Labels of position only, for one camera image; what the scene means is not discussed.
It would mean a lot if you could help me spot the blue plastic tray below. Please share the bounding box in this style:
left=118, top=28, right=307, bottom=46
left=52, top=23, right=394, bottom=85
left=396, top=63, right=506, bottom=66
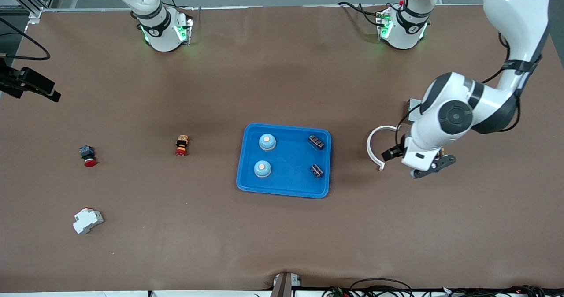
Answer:
left=236, top=123, right=332, bottom=199

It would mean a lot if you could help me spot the white curved pipe clamp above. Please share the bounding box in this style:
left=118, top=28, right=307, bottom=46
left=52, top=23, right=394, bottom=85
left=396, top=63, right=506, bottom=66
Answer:
left=366, top=124, right=401, bottom=171

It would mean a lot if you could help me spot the silver metal power supply box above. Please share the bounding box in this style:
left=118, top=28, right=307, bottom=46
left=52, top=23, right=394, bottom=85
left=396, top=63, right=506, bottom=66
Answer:
left=408, top=98, right=426, bottom=122

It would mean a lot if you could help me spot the white circuit breaker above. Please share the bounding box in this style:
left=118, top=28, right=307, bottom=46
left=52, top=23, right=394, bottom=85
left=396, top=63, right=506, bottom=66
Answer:
left=73, top=207, right=104, bottom=235

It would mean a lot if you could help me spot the red push button switch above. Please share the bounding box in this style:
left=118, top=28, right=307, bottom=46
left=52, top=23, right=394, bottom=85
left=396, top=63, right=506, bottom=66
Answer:
left=79, top=145, right=97, bottom=167

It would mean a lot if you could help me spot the black looped cable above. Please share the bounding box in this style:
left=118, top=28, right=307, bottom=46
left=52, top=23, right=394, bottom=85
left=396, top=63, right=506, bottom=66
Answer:
left=350, top=278, right=414, bottom=297

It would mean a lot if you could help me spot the black left arm base cable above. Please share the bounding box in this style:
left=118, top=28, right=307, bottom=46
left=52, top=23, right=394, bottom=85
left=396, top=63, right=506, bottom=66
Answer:
left=337, top=1, right=385, bottom=26

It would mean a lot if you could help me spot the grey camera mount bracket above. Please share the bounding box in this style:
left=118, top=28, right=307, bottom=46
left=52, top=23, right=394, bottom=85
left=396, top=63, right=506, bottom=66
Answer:
left=271, top=272, right=302, bottom=297

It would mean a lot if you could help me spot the black cable bundle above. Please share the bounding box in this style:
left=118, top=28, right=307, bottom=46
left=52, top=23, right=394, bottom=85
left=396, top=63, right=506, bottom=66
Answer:
left=441, top=285, right=564, bottom=297

